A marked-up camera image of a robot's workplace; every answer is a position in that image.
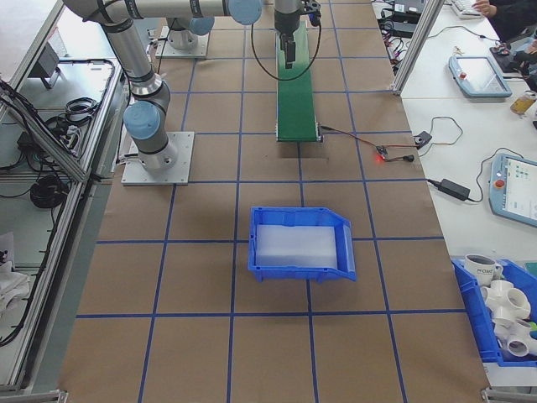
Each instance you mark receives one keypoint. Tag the small circuit board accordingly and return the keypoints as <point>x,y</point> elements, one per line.
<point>382,150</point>

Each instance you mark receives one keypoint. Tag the blue open-front storage bin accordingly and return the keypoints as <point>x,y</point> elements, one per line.
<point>293,273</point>

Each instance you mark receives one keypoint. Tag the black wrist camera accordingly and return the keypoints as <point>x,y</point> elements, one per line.
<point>311,8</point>

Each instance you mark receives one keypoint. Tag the V-shaped metal bar frame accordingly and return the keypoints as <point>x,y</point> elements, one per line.
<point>46,138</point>

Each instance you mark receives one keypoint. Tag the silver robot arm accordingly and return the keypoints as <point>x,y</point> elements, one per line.
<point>181,38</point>
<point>126,50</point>

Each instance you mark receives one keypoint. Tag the light blue teach pendant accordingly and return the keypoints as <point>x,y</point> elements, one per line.
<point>480,75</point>
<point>514,191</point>

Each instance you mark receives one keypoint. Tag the white pipe fitting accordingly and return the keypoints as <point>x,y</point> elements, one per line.
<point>503,298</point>
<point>514,336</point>

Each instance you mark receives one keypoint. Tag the yellow drink bottle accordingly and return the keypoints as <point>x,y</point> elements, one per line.
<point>523,103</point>

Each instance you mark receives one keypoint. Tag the black charger block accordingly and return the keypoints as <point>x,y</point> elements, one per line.
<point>398,27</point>

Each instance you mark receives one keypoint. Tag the aluminium profile post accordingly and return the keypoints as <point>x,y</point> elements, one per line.
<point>413,46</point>

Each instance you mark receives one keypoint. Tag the bystander hand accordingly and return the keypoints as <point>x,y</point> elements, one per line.
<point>481,5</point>

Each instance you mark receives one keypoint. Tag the black power brick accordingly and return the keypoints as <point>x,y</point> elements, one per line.
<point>24,142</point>

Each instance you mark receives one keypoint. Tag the green conveyor belt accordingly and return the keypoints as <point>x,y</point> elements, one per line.
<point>295,109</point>

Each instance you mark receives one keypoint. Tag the white printed mug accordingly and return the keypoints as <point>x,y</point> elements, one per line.
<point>478,270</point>

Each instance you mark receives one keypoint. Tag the black barrel connector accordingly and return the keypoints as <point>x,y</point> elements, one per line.
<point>406,158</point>

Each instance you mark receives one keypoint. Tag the white square base plate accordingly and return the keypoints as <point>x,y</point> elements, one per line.
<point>203,48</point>
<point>182,168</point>

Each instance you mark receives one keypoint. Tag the grey box on stand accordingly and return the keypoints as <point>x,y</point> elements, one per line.
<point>46,65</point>

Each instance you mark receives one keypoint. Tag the bystander dark sleeve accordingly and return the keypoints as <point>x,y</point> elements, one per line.
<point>514,17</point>

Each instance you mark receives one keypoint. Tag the small black box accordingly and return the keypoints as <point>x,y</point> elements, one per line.
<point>421,138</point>

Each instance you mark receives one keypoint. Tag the black power adapter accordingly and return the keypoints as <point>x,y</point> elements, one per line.
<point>455,189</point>

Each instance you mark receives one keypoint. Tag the white cloth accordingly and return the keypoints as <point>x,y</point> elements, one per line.
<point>10,285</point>

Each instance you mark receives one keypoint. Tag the blue parts bin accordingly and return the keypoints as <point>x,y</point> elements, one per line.
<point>470,302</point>

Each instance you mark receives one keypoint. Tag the white keyboard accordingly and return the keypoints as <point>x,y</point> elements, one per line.
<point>465,7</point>

